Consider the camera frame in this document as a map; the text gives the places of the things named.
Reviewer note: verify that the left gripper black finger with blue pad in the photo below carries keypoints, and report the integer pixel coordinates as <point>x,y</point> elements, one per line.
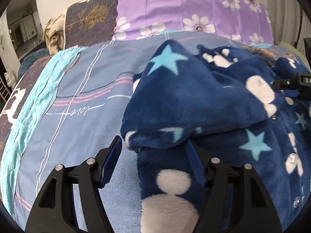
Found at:
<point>285,84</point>
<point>236,199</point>
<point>54,208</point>

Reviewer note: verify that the beige crumpled cloth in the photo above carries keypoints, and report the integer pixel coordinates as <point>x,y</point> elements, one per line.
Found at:
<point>54,34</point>

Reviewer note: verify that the grey pleated curtain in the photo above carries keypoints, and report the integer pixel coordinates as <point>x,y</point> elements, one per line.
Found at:
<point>289,23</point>

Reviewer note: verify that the blue fuzzy blanket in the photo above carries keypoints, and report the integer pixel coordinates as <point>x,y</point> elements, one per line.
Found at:
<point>29,60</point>

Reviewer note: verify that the navy fleece star garment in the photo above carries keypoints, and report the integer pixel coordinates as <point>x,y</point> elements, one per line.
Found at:
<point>221,100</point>

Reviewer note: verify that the white cabinet with mirror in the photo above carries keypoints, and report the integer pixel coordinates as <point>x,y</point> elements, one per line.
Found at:
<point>22,31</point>

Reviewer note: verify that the purple floral pillow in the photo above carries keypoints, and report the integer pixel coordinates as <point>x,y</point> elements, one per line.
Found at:
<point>245,21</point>

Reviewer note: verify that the dark tree print pillow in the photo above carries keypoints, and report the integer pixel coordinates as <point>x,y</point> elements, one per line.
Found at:
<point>89,22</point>

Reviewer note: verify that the teal fleece blanket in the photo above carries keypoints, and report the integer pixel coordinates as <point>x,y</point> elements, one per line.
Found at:
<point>37,102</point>

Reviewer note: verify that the blue plaid love bedsheet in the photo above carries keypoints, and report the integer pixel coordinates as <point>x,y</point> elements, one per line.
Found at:
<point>85,117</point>

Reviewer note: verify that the dark deer print bedcover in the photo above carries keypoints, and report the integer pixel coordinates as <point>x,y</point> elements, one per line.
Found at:
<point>16,101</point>

